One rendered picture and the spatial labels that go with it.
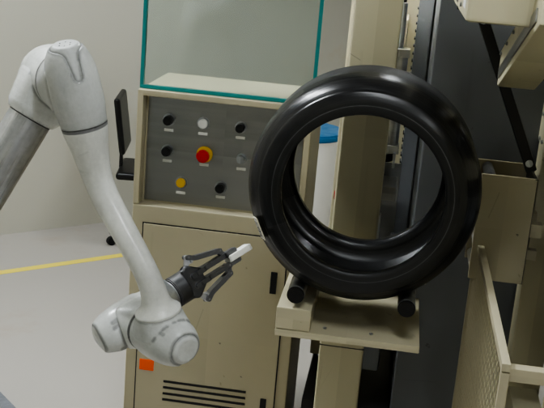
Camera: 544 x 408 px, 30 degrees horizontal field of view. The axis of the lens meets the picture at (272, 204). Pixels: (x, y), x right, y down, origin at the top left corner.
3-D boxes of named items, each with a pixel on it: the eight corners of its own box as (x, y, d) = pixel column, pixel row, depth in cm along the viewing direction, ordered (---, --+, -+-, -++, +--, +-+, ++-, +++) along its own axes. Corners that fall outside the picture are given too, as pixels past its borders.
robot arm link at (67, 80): (121, 121, 215) (102, 109, 227) (101, 37, 209) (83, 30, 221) (61, 137, 211) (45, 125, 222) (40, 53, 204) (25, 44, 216)
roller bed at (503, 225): (464, 256, 299) (478, 158, 291) (515, 262, 298) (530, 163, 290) (467, 278, 280) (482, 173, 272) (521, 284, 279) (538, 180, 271)
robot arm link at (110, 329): (147, 319, 244) (176, 334, 234) (93, 353, 236) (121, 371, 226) (133, 281, 239) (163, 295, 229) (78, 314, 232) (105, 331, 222)
